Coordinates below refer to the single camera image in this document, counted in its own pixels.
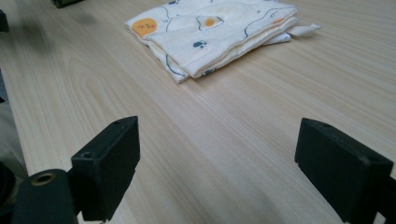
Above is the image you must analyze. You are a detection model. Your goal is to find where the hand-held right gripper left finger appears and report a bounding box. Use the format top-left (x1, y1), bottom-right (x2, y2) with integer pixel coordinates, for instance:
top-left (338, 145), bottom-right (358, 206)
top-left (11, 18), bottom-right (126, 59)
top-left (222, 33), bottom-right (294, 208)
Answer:
top-left (70, 116), bottom-right (141, 222)

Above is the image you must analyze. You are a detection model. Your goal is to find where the white printed cloth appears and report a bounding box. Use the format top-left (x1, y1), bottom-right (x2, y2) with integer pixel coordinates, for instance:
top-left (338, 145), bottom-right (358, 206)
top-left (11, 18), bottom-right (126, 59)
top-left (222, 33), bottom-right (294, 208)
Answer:
top-left (124, 0), bottom-right (322, 85)

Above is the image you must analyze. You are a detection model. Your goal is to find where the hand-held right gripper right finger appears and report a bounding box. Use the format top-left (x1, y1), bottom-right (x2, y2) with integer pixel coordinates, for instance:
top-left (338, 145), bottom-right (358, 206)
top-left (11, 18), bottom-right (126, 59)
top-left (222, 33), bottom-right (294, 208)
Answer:
top-left (294, 117), bottom-right (394, 224)

